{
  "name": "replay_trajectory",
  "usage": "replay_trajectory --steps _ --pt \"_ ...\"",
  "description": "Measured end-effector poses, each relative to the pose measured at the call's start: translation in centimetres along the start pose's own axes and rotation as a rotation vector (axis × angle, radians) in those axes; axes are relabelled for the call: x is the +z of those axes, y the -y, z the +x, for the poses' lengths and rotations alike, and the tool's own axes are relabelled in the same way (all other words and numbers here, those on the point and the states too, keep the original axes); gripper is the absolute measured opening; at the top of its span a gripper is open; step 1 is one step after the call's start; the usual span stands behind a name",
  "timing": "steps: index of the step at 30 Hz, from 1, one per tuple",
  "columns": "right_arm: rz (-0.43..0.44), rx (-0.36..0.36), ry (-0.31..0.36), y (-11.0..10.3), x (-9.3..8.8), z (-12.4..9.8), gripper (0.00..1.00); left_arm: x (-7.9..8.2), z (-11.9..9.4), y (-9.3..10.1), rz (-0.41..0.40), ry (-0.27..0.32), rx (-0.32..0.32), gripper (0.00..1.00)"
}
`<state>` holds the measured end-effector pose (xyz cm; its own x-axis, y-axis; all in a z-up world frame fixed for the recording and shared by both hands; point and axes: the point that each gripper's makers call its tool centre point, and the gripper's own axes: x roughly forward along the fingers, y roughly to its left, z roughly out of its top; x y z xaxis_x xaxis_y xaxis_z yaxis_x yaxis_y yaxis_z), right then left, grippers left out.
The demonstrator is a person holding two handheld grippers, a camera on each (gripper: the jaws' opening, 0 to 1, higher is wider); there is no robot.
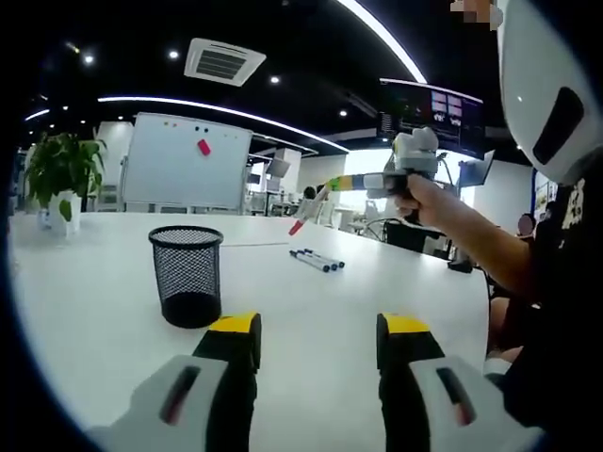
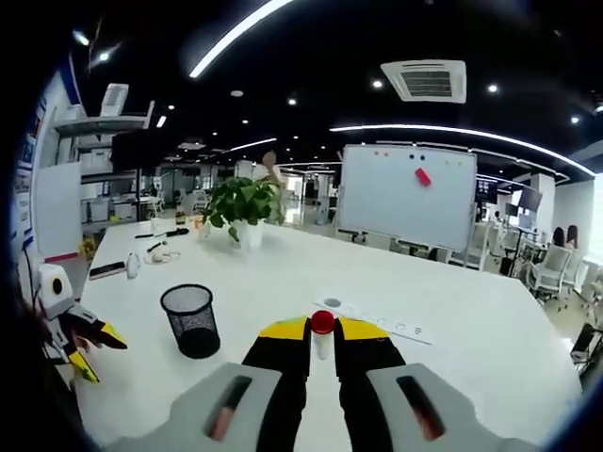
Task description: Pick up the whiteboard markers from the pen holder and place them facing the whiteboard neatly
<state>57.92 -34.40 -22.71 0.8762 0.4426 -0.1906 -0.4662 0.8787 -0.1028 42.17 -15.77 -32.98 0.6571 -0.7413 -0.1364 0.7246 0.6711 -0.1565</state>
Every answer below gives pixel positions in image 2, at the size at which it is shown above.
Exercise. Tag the wall poster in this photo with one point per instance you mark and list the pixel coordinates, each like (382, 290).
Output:
(26, 188)

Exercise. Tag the person's left hand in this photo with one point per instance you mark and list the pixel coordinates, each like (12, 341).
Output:
(85, 343)

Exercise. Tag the thin curved ceiling light strip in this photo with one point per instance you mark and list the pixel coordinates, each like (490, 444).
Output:
(400, 126)

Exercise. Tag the grey metal shelving rack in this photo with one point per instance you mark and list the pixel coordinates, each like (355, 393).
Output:
(103, 122)

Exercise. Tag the green potted plant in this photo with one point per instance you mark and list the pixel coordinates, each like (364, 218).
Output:
(240, 200)

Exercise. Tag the black monitor on pole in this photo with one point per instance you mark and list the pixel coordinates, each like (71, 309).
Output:
(136, 150)

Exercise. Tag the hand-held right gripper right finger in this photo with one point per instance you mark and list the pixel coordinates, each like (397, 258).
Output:
(405, 405)

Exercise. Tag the white ribbed device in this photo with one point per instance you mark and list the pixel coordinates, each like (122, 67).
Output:
(114, 100)

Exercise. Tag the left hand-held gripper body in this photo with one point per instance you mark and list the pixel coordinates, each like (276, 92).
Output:
(54, 301)

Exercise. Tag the small glass jar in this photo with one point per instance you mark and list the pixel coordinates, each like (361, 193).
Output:
(180, 215)

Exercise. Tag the group of white office chairs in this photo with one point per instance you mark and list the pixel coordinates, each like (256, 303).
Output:
(551, 270)

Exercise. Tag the white paper cup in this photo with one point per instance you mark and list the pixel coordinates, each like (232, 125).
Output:
(155, 225)

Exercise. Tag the red whiteboard eraser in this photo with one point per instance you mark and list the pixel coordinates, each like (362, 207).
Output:
(423, 176)

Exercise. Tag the ceiling air conditioner vent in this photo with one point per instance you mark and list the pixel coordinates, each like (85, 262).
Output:
(424, 81)

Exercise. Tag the white rolling whiteboard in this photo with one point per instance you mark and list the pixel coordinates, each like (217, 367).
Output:
(391, 202)

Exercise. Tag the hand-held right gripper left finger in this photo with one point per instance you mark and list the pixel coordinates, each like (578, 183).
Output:
(226, 405)

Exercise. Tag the white oval device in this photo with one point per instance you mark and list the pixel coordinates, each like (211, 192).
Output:
(133, 265)

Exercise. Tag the long curved ceiling light strip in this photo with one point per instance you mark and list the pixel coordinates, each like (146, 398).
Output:
(238, 36)

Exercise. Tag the clear round dish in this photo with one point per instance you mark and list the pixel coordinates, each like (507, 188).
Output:
(161, 257)

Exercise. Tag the black mesh pen holder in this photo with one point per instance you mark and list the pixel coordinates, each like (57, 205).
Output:
(193, 325)

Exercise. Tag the white standing panel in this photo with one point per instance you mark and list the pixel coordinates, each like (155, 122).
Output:
(57, 212)

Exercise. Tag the black smartphone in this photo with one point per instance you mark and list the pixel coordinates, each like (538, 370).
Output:
(107, 269)

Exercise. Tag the red cap whiteboard marker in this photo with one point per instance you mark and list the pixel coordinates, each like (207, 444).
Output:
(322, 320)

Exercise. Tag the short black pen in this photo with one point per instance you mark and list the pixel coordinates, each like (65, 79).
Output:
(157, 246)

